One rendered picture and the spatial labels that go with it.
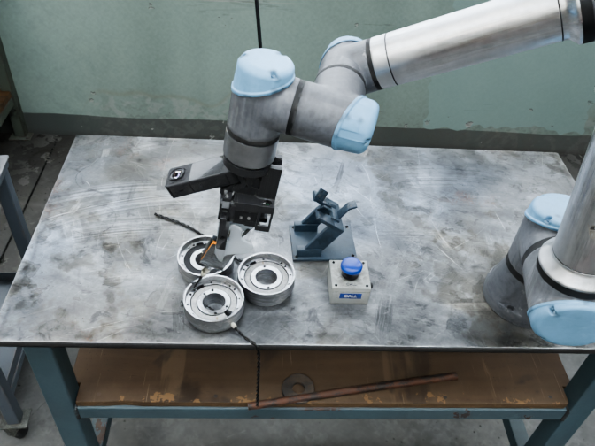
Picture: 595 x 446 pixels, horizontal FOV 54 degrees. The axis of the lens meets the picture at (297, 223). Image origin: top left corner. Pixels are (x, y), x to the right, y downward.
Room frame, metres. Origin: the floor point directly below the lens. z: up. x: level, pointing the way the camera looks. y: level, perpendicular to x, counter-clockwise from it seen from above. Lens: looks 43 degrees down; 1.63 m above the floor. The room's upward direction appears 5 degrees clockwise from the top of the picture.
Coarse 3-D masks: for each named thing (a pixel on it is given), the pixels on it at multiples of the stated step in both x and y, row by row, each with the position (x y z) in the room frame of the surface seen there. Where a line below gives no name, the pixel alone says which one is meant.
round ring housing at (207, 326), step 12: (216, 276) 0.69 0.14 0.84; (192, 288) 0.67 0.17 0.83; (240, 288) 0.67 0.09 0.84; (204, 300) 0.65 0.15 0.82; (216, 300) 0.66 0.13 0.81; (228, 300) 0.65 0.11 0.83; (240, 300) 0.65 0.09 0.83; (192, 312) 0.61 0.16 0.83; (204, 312) 0.62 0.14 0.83; (216, 312) 0.62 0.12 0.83; (240, 312) 0.62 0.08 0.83; (192, 324) 0.60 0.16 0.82; (204, 324) 0.59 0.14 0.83; (216, 324) 0.59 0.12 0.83; (228, 324) 0.60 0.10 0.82
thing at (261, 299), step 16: (256, 256) 0.75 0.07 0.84; (272, 256) 0.76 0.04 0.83; (240, 272) 0.72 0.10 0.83; (256, 272) 0.72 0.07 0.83; (272, 272) 0.73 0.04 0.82; (288, 272) 0.73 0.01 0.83; (272, 288) 0.68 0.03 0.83; (288, 288) 0.68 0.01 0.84; (256, 304) 0.67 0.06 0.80; (272, 304) 0.67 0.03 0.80
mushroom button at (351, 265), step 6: (348, 258) 0.73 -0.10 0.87; (354, 258) 0.73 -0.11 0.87; (342, 264) 0.72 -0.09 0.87; (348, 264) 0.72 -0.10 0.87; (354, 264) 0.72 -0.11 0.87; (360, 264) 0.72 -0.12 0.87; (342, 270) 0.71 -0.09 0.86; (348, 270) 0.71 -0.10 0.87; (354, 270) 0.71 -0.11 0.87; (360, 270) 0.71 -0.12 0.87
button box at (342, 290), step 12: (336, 264) 0.74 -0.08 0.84; (336, 276) 0.71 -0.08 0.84; (348, 276) 0.71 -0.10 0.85; (360, 276) 0.72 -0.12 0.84; (336, 288) 0.68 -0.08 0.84; (348, 288) 0.69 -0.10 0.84; (360, 288) 0.69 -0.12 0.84; (336, 300) 0.68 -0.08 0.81; (348, 300) 0.69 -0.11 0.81; (360, 300) 0.69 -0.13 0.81
